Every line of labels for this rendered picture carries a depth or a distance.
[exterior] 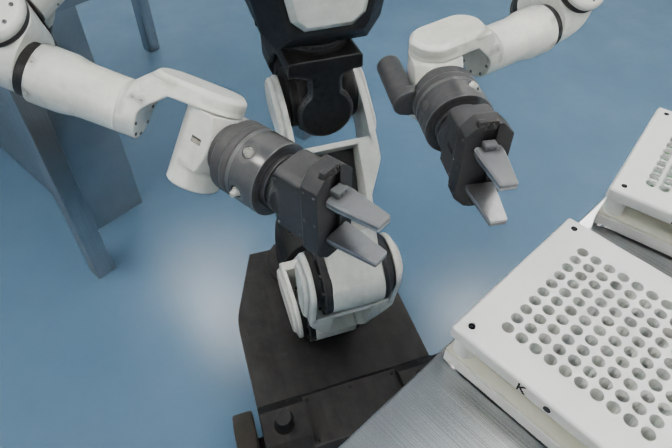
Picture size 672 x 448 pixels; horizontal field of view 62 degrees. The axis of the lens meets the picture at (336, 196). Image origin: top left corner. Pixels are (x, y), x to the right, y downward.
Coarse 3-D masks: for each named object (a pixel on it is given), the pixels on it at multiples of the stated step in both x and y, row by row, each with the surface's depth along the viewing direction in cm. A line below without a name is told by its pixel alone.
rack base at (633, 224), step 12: (600, 216) 80; (612, 216) 79; (624, 216) 79; (636, 216) 79; (648, 216) 79; (612, 228) 80; (624, 228) 79; (636, 228) 78; (648, 228) 78; (660, 228) 78; (636, 240) 79; (648, 240) 78; (660, 240) 77
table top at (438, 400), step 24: (624, 240) 79; (432, 360) 66; (408, 384) 64; (432, 384) 64; (456, 384) 64; (384, 408) 62; (408, 408) 62; (432, 408) 62; (456, 408) 62; (480, 408) 62; (360, 432) 60; (384, 432) 60; (408, 432) 60; (432, 432) 60; (456, 432) 60; (480, 432) 60; (504, 432) 60; (528, 432) 60
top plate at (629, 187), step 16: (656, 112) 90; (656, 128) 86; (640, 144) 84; (656, 144) 84; (640, 160) 81; (656, 160) 81; (624, 176) 78; (640, 176) 78; (608, 192) 77; (624, 192) 76; (640, 192) 76; (656, 192) 76; (640, 208) 76; (656, 208) 74
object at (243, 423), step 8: (240, 416) 132; (248, 416) 131; (240, 424) 129; (248, 424) 128; (240, 432) 127; (248, 432) 127; (256, 432) 128; (240, 440) 125; (248, 440) 125; (256, 440) 125
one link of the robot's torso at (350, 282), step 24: (360, 72) 101; (360, 96) 100; (288, 120) 96; (360, 120) 103; (336, 144) 98; (360, 144) 99; (360, 168) 100; (360, 192) 104; (384, 240) 107; (312, 264) 103; (336, 264) 101; (360, 264) 102; (384, 264) 104; (336, 288) 102; (360, 288) 103; (384, 288) 105
